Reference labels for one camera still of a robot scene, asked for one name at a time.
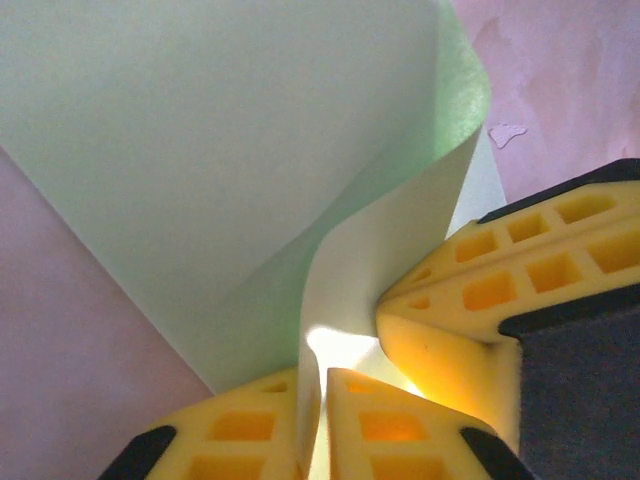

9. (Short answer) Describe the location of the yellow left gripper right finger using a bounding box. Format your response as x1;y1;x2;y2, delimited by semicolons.
323;367;537;480

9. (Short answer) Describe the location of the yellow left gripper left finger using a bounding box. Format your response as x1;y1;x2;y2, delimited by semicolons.
97;367;307;480

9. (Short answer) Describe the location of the light green paper sheet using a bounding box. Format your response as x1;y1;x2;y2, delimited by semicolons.
0;0;507;480

